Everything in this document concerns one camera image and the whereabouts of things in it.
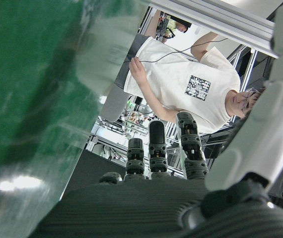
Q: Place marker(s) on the white grey right robot hand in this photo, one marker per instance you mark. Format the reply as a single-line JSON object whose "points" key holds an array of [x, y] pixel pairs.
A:
{"points": [[136, 210]]}

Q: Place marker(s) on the person in white t-shirt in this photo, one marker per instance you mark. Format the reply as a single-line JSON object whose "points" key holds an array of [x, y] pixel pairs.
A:
{"points": [[181, 79]]}

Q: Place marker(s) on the green conveyor belt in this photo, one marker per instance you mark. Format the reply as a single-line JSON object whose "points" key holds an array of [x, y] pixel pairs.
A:
{"points": [[32, 99]]}

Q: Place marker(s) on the person in yellow-green shirt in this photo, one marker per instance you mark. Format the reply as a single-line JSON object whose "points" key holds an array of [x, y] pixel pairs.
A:
{"points": [[178, 24]]}

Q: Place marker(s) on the aluminium frame beam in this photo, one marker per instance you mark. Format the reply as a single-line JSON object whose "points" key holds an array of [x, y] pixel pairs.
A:
{"points": [[218, 22]]}

